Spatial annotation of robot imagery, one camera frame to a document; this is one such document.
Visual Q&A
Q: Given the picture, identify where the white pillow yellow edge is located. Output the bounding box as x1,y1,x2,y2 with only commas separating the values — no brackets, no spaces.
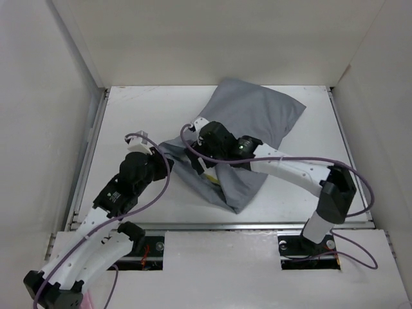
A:
205,171,220,185

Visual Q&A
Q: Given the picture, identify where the grey pillowcase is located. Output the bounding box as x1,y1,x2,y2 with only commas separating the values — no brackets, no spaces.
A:
160,79,306,214

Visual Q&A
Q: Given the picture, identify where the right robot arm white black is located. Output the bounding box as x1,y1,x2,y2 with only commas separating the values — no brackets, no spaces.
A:
185,118,357,254

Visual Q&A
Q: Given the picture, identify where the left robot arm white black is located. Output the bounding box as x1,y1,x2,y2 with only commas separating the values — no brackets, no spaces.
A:
23,147,173,308

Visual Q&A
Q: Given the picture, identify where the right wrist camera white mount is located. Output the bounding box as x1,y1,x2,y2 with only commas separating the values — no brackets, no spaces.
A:
189,117,209,132

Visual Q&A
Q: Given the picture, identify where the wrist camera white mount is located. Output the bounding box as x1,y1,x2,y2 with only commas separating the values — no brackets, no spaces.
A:
189,117,209,132
124,131,152,155

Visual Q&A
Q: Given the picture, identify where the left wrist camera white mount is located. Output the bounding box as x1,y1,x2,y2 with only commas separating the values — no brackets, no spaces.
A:
124,131,152,155

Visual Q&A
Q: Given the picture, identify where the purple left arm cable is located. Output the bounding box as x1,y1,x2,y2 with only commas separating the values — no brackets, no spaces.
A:
32,133,171,309

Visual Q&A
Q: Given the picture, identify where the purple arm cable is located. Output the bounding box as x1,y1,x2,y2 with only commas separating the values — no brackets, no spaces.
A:
32,133,171,309
180,122,378,270

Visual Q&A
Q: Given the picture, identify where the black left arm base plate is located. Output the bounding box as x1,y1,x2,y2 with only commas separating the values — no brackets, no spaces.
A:
115,236,165,271

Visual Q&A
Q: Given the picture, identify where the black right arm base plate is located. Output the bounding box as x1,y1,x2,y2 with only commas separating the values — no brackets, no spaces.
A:
277,234,341,270

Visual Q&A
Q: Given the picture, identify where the aluminium rail front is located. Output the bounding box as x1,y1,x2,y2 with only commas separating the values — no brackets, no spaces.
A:
69,220,374,231

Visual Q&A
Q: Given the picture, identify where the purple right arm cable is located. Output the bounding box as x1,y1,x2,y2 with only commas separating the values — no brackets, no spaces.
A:
180,122,378,270

